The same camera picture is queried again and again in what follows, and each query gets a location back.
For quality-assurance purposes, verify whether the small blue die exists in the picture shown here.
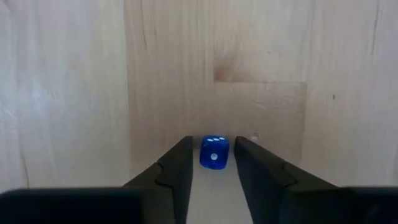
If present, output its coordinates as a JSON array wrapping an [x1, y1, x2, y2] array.
[[199, 134, 231, 170]]

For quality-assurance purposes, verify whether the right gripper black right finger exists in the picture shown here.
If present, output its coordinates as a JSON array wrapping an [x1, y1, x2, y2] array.
[[234, 136, 398, 224]]

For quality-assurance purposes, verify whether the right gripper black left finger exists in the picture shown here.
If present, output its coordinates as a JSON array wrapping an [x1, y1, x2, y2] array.
[[0, 136, 195, 224]]

